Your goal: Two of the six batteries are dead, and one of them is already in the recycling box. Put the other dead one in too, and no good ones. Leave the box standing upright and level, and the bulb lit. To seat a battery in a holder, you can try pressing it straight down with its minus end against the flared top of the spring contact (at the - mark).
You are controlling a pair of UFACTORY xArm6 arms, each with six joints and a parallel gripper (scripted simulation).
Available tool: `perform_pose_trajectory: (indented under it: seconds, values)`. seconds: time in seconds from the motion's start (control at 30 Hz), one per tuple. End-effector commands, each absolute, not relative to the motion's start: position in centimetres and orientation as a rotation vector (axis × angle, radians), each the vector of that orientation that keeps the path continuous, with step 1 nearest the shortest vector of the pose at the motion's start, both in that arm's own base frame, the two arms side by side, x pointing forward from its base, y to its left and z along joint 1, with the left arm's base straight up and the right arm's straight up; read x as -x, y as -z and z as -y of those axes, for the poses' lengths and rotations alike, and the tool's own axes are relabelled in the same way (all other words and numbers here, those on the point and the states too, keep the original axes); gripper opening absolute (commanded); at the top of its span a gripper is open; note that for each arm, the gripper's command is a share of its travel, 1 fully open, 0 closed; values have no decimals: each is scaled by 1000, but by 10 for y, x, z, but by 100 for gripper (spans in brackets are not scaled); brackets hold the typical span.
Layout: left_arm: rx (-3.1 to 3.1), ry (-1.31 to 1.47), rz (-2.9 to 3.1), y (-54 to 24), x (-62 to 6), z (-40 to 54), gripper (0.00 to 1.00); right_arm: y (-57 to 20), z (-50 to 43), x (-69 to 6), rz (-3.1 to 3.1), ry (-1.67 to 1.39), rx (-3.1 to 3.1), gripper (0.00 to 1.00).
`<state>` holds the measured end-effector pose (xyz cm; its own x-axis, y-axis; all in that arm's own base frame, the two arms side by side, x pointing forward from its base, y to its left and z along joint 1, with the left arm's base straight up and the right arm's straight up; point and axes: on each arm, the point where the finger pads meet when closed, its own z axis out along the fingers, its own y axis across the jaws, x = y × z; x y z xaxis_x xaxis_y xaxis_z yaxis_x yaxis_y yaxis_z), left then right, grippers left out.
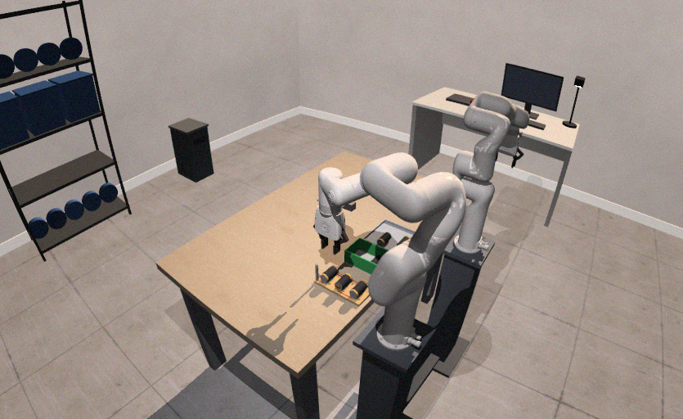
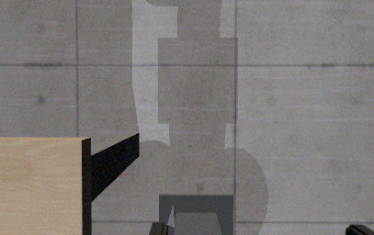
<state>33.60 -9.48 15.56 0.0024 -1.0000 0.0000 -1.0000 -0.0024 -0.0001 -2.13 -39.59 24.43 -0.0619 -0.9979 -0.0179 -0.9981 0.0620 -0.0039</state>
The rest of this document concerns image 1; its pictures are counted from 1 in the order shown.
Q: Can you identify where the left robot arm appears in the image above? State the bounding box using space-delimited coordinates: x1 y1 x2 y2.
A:
317 153 466 350

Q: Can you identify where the green box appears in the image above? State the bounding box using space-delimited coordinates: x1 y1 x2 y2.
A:
344 237 388 275

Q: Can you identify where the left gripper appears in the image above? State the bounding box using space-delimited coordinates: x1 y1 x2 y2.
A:
313 206 349 255

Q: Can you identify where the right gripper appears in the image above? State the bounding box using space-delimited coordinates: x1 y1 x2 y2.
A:
498 134 523 168

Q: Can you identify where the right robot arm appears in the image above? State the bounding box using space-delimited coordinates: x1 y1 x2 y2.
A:
452 92 529 254

